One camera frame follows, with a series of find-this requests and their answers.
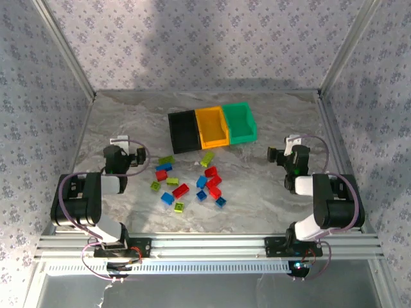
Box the red long lego brick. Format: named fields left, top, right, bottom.
left=172, top=184, right=189, bottom=199
left=205, top=175, right=223, bottom=190

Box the green plastic bin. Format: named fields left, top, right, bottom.
left=222, top=101, right=259, bottom=147

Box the black plastic bin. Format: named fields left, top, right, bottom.
left=167, top=110, right=202, bottom=155

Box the yellow plastic bin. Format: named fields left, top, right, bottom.
left=194, top=105, right=229, bottom=151

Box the circuit board with LED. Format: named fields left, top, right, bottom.
left=287, top=260, right=312, bottom=278

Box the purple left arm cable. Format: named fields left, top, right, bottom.
left=59, top=139, right=152, bottom=240

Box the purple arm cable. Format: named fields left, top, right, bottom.
left=59, top=139, right=152, bottom=240
left=298, top=135, right=362, bottom=240

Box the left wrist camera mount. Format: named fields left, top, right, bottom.
left=109, top=135, right=131, bottom=151

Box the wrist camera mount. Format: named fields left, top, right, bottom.
left=109, top=135, right=131, bottom=151
left=284, top=134, right=304, bottom=151

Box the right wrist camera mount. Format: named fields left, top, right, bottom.
left=284, top=134, right=304, bottom=151

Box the aluminium side rail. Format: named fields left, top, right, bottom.
left=41, top=96, right=96, bottom=235
left=316, top=91, right=378, bottom=237

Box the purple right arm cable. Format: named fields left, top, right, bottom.
left=298, top=135, right=362, bottom=240

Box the aluminium back rail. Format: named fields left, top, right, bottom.
left=94, top=89, right=322, bottom=96

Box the red left base wire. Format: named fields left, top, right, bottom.
left=128, top=246, right=144, bottom=262

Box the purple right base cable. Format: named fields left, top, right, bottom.
left=301, top=240, right=332, bottom=282

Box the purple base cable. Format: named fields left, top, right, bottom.
left=80, top=242, right=129, bottom=285
left=301, top=240, right=332, bottom=282

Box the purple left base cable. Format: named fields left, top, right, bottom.
left=80, top=242, right=129, bottom=285

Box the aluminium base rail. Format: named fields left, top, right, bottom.
left=35, top=233, right=385, bottom=261

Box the aluminium corner post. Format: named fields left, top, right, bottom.
left=31, top=0, right=97, bottom=101
left=319, top=0, right=379, bottom=97

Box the white slotted cable duct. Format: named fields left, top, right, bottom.
left=44, top=260, right=298, bottom=276

